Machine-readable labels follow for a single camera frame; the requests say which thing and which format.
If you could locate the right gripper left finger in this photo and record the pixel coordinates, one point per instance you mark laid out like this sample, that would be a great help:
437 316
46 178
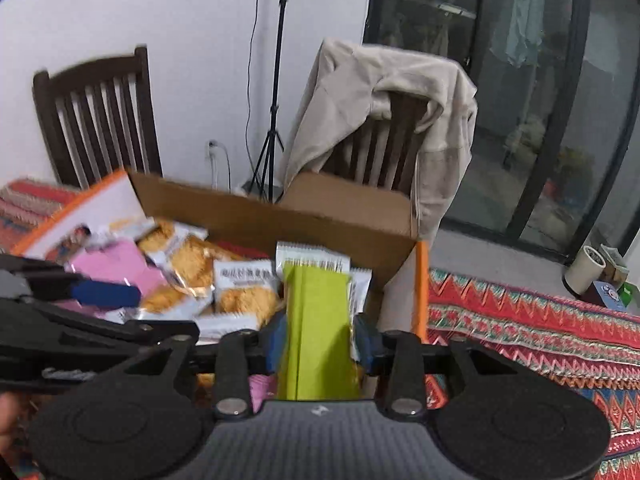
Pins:
241 355

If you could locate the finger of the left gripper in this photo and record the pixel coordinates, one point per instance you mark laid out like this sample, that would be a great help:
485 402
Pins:
105 295

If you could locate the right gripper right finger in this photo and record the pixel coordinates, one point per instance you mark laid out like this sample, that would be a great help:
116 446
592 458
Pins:
394 360

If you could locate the pink snack pack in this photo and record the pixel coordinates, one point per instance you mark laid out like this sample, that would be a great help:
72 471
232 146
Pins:
262 388
118 262

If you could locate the small crisp packet dark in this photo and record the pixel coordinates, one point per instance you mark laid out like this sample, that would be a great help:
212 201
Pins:
167 303

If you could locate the green snack bar pack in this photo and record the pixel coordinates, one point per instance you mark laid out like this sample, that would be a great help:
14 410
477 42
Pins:
316 363

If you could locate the white crisp snack packet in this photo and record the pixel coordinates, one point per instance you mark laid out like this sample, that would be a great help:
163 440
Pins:
184 255

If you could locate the orange cardboard box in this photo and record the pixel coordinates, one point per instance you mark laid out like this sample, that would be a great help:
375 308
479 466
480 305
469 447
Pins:
399 262

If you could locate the dark wooden chair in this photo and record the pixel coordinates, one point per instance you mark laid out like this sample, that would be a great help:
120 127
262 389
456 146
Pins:
97 117

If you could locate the studio light on stand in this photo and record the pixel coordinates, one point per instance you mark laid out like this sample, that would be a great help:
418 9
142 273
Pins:
262 179

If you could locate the patterned red tablecloth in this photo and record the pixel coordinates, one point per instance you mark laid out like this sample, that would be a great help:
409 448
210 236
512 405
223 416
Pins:
591 349

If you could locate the chair with beige jacket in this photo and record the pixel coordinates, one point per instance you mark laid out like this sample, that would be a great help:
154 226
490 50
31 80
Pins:
367 179

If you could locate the beige jacket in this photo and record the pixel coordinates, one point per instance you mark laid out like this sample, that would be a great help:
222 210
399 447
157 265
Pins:
351 82

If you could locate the dark glass sliding door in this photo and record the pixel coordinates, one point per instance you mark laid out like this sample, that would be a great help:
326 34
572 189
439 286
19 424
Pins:
557 134

